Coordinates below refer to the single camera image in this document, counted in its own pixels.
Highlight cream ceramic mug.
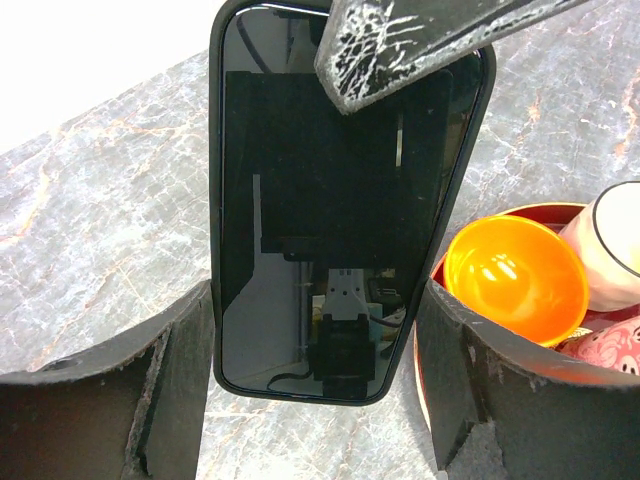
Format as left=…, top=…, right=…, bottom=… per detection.
left=560, top=180, right=639, bottom=312

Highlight pink patterned mug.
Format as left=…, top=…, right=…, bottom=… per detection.
left=556, top=316, right=640, bottom=376

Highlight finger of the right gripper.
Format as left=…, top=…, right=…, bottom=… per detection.
left=314, top=0, right=582, bottom=114

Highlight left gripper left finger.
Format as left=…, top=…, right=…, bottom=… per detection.
left=1, top=281, right=214, bottom=479

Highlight black smartphone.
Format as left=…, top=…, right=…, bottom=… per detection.
left=209, top=1, right=496, bottom=406

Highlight orange bowl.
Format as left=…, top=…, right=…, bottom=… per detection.
left=443, top=215, right=589, bottom=347

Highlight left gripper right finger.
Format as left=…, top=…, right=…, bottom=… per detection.
left=416, top=280, right=639, bottom=479

